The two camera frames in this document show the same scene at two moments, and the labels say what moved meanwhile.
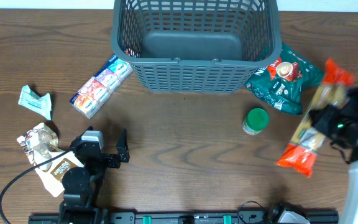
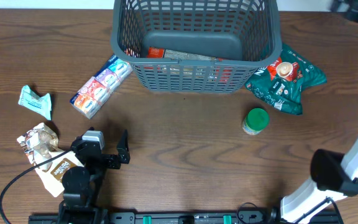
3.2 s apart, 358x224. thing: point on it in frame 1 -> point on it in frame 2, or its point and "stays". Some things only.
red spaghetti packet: (301, 154) -> (162, 53)
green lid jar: (255, 121) stays
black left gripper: (114, 161) stays
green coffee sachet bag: (279, 83) stays
